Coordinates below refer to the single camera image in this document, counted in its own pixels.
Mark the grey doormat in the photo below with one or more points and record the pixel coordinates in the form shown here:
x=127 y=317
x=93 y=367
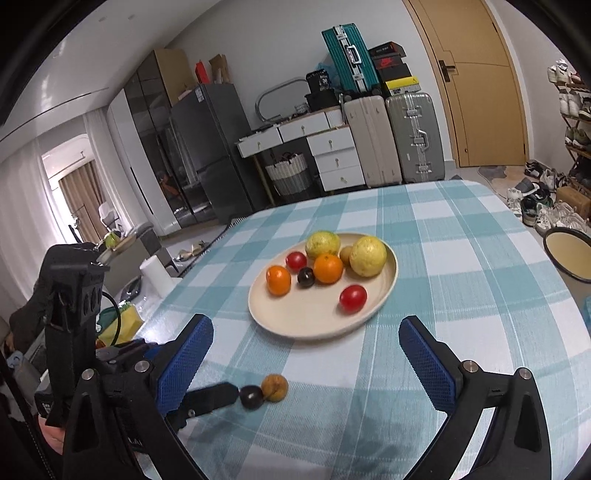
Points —
x=501 y=177

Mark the white wardrobe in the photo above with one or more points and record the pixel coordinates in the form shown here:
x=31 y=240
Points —
x=129 y=157

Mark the dark glass wardrobe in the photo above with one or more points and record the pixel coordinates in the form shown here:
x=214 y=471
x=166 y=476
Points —
x=154 y=124

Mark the oval mirror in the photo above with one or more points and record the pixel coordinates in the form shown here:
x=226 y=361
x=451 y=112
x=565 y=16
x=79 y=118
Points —
x=272 y=99

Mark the teal suitcase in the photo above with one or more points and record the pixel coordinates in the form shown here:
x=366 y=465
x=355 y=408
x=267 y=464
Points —
x=348 y=57

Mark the red and black shoe box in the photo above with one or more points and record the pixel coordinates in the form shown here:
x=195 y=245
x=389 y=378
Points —
x=388 y=61

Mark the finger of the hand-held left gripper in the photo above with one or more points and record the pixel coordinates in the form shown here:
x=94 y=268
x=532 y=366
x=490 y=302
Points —
x=212 y=397
x=150 y=350

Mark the white drawer desk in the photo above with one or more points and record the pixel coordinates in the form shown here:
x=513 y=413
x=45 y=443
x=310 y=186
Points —
x=334 y=154

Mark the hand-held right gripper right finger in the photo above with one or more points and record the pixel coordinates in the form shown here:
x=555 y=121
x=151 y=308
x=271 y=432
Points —
x=427 y=364

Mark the wooden shoe rack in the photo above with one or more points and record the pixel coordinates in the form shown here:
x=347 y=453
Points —
x=577 y=138

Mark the cream oval plate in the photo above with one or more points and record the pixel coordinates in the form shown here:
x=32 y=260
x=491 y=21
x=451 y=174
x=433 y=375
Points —
x=304 y=314

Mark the pile of shoes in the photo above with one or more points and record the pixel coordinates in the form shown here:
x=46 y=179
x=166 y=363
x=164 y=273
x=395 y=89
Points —
x=540 y=203

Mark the cardboard box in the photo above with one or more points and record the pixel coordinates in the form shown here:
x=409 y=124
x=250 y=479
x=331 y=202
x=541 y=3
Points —
x=219 y=69

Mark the plain black shoe box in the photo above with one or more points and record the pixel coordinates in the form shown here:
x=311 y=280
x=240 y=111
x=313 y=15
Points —
x=393 y=73

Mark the paper towel roll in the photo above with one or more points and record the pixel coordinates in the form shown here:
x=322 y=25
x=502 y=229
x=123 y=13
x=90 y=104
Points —
x=156 y=277

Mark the dark cloth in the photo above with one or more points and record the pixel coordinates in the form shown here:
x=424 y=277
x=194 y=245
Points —
x=25 y=314

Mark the black bag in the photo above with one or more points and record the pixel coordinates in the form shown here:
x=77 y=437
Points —
x=323 y=92

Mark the orange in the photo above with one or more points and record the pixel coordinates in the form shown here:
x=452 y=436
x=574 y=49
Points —
x=328 y=268
x=279 y=280

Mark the grey refrigerator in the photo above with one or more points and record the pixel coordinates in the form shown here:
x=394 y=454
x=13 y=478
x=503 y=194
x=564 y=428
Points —
x=214 y=147

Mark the silver suitcase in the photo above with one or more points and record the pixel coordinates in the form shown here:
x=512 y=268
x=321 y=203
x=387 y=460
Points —
x=413 y=136

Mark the brown curtain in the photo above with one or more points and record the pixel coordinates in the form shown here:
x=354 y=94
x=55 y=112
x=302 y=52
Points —
x=83 y=198

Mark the teal checked tablecloth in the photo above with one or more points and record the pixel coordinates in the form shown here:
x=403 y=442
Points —
x=461 y=300

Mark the woven laundry basket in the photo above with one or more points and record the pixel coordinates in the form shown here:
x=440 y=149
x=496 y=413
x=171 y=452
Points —
x=290 y=177

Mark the beige suitcase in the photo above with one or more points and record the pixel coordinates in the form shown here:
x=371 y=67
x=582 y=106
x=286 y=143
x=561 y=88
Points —
x=371 y=141

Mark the yellow green bag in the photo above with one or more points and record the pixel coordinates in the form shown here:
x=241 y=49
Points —
x=129 y=321

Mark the green pear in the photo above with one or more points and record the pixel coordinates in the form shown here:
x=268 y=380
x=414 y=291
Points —
x=110 y=240

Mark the red cherry tomato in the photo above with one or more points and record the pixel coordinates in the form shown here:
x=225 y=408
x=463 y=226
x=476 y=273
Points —
x=296 y=261
x=353 y=298

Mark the dark plum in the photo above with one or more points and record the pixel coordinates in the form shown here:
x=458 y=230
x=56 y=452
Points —
x=251 y=398
x=305 y=277

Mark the greenish yellow lemon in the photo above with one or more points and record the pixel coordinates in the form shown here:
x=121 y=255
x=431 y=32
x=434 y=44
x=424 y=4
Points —
x=323 y=244

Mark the wooden door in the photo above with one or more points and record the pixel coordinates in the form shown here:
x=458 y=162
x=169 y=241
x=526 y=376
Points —
x=475 y=87

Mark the smooth brown longan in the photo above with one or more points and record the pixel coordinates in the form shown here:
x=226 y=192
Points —
x=345 y=254

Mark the person's left hand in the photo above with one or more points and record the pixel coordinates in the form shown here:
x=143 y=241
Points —
x=53 y=436

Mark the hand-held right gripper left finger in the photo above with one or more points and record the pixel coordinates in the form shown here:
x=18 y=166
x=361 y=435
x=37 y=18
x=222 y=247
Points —
x=184 y=364

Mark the yellow shoe box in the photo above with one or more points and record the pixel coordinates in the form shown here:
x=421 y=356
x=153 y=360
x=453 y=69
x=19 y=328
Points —
x=401 y=84

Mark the red paper bag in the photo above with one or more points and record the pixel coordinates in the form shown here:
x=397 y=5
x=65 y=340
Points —
x=202 y=73

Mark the round black-rimmed tray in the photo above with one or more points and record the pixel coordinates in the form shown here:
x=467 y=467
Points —
x=568 y=251

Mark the wrinkled brown longan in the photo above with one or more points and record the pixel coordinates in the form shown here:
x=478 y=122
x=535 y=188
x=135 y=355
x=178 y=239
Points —
x=275 y=387

